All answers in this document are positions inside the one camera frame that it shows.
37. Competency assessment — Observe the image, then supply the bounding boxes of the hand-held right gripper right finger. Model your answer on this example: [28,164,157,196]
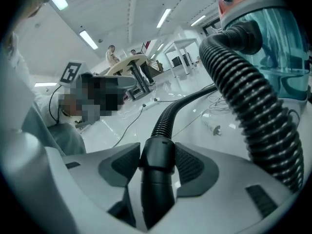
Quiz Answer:
[170,142,297,233]

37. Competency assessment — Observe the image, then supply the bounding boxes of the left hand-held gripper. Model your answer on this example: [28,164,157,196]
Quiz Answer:
[59,61,137,95]

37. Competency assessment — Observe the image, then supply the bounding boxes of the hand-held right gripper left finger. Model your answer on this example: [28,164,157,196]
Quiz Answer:
[45,142,141,231]

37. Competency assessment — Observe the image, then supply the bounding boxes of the black vacuum hose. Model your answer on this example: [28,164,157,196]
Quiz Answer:
[139,19,305,230]

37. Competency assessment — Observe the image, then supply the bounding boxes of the red and teal vacuum cleaner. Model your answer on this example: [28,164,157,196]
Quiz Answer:
[216,0,312,102]

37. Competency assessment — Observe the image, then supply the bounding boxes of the beige oval table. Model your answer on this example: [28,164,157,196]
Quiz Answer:
[107,53,152,102]

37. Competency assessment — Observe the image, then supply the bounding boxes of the white power strip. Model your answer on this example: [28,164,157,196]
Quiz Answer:
[142,97,160,109]

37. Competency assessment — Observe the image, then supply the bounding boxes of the white table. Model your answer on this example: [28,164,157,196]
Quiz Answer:
[165,38,201,78]

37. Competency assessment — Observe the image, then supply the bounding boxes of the person's white jacket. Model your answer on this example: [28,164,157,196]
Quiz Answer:
[0,32,34,136]

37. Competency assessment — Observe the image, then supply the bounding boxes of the person's head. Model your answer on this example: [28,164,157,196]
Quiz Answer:
[23,0,59,19]

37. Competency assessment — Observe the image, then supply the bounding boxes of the long black cable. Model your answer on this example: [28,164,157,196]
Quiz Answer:
[111,105,145,149]

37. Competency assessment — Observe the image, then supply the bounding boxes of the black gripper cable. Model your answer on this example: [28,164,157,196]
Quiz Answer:
[48,84,62,124]

